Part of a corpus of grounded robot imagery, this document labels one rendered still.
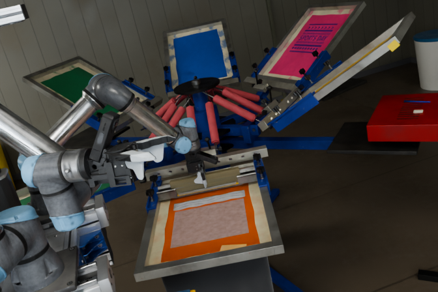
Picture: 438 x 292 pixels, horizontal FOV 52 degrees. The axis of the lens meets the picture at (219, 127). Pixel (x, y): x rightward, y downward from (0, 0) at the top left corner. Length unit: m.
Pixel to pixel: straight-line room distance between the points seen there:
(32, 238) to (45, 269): 0.11
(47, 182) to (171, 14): 5.06
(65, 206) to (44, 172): 0.10
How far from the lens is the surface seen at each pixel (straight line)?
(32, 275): 1.46
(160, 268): 1.82
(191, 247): 1.95
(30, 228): 1.41
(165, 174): 2.52
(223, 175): 2.27
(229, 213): 2.11
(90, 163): 1.06
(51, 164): 1.09
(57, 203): 1.13
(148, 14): 5.99
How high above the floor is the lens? 2.01
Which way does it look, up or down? 19 degrees down
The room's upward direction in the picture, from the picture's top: 13 degrees counter-clockwise
